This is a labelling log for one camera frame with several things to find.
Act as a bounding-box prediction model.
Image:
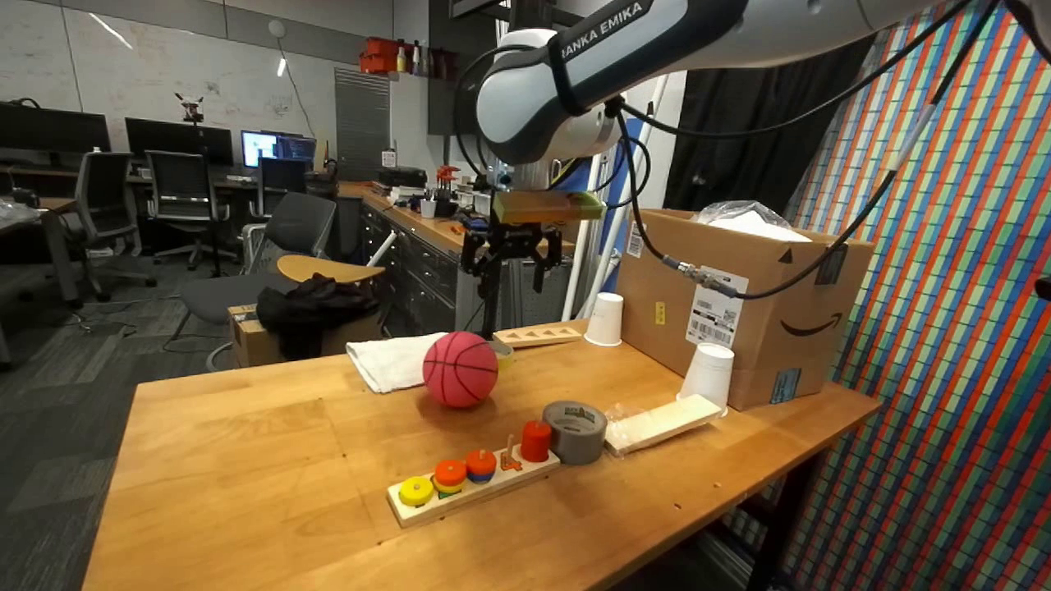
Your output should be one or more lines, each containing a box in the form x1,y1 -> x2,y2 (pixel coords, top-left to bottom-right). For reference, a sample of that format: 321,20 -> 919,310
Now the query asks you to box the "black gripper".
460,220 -> 564,339

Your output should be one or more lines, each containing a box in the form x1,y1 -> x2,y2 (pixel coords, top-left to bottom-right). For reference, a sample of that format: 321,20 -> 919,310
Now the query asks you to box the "pink rubber ball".
420,329 -> 502,414

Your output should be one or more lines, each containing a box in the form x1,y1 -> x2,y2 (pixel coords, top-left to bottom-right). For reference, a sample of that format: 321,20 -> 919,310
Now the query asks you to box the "long wooden board with holes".
491,319 -> 587,353

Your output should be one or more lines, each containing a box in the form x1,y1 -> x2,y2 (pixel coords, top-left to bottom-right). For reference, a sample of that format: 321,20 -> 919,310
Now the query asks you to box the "white paper cup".
681,342 -> 739,409
583,288 -> 627,352

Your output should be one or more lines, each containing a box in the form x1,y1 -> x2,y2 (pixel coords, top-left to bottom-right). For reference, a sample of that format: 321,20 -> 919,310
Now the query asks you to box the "round wooden stool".
273,254 -> 389,288

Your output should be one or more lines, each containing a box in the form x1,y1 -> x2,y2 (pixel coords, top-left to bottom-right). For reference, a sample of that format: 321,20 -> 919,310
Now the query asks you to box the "black backpack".
258,273 -> 389,362

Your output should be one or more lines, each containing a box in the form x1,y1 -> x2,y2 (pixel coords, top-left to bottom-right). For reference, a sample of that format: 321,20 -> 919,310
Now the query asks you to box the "grey fabric office chair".
242,191 -> 343,276

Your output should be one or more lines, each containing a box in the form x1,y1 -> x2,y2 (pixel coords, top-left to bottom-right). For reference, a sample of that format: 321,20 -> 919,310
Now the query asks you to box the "white flat tray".
601,389 -> 731,455

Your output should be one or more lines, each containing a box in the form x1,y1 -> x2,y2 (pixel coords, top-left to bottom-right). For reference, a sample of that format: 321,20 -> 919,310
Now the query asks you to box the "white shipping label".
682,263 -> 751,352

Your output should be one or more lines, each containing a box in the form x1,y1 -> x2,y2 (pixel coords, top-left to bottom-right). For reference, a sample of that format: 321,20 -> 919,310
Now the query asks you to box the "small cardboard box on floor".
223,302 -> 289,368

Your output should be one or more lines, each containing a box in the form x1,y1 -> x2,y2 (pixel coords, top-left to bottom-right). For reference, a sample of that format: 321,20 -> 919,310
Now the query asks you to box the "lit computer monitor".
240,127 -> 320,173

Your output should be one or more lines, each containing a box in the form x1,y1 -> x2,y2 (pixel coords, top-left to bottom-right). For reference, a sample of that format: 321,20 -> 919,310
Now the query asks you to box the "red container on shelf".
358,35 -> 402,79

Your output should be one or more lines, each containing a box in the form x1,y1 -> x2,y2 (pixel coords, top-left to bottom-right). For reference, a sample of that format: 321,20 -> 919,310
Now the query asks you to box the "white plastic bag in box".
692,197 -> 814,246

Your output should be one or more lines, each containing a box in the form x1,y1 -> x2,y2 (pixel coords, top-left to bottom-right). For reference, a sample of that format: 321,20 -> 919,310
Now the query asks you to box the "large cardboard shipping box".
618,208 -> 876,409

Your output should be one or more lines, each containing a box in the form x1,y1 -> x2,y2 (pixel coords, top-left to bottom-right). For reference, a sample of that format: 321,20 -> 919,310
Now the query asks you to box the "black curtain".
665,60 -> 882,227

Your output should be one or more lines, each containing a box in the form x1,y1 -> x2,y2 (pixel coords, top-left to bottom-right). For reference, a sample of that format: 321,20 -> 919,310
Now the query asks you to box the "black mesh office chair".
143,149 -> 240,280
64,149 -> 149,304

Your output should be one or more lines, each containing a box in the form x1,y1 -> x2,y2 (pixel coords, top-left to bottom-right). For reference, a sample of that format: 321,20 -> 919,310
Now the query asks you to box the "dark computer monitor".
122,115 -> 238,172
0,99 -> 114,172

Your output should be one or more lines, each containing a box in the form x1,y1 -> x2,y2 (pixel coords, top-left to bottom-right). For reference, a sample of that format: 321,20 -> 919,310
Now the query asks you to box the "colourful woven backdrop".
764,0 -> 1051,591

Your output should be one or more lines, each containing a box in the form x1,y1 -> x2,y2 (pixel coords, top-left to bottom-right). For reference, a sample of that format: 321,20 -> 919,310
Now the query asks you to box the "tan wrist mount plate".
491,187 -> 608,231

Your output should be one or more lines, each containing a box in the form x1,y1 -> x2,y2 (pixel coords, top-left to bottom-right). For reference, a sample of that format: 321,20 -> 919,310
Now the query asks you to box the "red ring stack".
518,417 -> 559,467

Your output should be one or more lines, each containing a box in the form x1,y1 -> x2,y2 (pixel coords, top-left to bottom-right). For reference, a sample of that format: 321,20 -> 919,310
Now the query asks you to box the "grey duct tape roll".
538,396 -> 611,467

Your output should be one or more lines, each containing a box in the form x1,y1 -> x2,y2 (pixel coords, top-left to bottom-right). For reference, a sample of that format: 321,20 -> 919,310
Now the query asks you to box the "orange ring on purple ring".
462,445 -> 501,487

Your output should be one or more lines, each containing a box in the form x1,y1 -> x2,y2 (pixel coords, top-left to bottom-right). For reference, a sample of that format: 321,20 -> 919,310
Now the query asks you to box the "orange ring on green ring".
431,455 -> 470,500

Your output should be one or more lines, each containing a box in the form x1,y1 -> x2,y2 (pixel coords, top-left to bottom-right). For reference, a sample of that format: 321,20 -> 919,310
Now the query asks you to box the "wooden ring stacker board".
383,440 -> 564,526

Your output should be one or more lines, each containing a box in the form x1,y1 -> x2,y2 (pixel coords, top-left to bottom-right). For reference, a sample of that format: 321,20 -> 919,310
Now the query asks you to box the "yellow ring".
393,473 -> 437,508

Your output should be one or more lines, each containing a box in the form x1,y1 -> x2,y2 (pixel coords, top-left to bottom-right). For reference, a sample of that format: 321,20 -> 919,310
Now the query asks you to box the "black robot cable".
606,0 -> 1006,304

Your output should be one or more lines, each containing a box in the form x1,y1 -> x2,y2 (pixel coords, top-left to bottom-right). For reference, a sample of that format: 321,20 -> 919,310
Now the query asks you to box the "black metal table frame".
750,454 -> 831,591

